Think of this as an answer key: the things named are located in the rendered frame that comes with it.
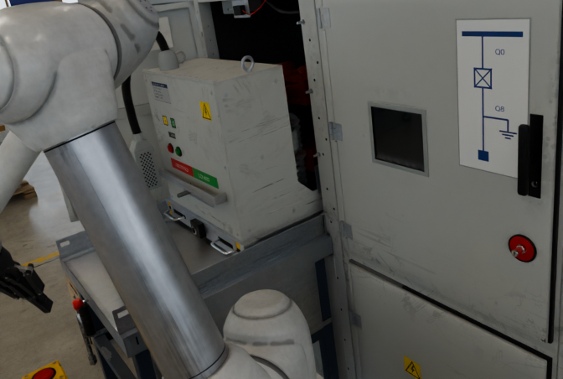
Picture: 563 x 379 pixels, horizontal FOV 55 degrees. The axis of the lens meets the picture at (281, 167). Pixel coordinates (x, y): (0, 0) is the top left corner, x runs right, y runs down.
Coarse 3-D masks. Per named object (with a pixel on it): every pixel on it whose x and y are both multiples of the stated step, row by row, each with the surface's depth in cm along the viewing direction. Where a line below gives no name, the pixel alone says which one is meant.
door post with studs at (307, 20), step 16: (304, 0) 142; (304, 16) 144; (304, 32) 147; (304, 48) 149; (320, 80) 147; (320, 96) 150; (320, 112) 152; (320, 128) 154; (320, 144) 156; (320, 160) 160; (320, 176) 162; (336, 208) 160; (336, 224) 162; (336, 240) 165; (336, 256) 168; (336, 272) 171; (352, 352) 178; (352, 368) 181
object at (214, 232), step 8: (168, 200) 192; (168, 208) 195; (176, 208) 188; (184, 208) 184; (176, 216) 191; (192, 216) 178; (200, 216) 175; (208, 224) 169; (208, 232) 171; (216, 232) 165; (224, 232) 162; (224, 240) 162; (248, 240) 155; (256, 240) 155; (224, 248) 164; (232, 248) 159; (240, 248) 154
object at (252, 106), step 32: (192, 64) 176; (224, 64) 167; (256, 64) 158; (224, 96) 142; (256, 96) 148; (224, 128) 144; (256, 128) 150; (288, 128) 156; (256, 160) 152; (288, 160) 159; (256, 192) 154; (288, 192) 161; (256, 224) 157; (288, 224) 164
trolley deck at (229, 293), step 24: (192, 240) 178; (72, 264) 173; (96, 264) 171; (192, 264) 162; (264, 264) 156; (288, 264) 158; (96, 288) 157; (216, 288) 148; (240, 288) 150; (96, 312) 152; (216, 312) 146; (120, 336) 133
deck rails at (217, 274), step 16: (160, 208) 195; (304, 224) 163; (320, 224) 167; (64, 240) 177; (80, 240) 180; (272, 240) 157; (288, 240) 161; (304, 240) 164; (64, 256) 178; (240, 256) 151; (256, 256) 155; (272, 256) 158; (208, 272) 146; (224, 272) 149; (240, 272) 153; (208, 288) 147; (128, 320) 135
